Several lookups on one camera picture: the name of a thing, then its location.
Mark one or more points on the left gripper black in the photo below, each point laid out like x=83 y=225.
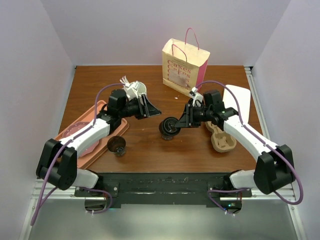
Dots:
x=150 y=110

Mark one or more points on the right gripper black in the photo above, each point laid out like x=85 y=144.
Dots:
x=187 y=119

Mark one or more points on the dark translucent plastic cup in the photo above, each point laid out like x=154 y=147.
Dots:
x=117 y=145

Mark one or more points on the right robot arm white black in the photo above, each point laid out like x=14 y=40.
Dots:
x=229 y=111

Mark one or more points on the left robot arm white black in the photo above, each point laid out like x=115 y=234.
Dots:
x=58 y=161

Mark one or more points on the white cylindrical holder cup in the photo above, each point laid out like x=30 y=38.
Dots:
x=142 y=90

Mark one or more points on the brown pulp cup carrier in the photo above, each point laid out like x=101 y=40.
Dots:
x=222 y=142

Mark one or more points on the salmon pink plastic tray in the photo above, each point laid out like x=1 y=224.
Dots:
x=87 y=160

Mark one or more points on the white rectangular plate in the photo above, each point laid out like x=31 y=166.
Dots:
x=243 y=96

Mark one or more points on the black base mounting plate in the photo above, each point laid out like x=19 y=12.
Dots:
x=187 y=188

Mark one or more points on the pink dotted plate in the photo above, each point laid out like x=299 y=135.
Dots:
x=75 y=128

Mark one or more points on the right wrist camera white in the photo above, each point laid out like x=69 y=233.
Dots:
x=197 y=98

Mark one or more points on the paper bag with pink handles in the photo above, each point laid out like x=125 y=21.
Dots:
x=183 y=65

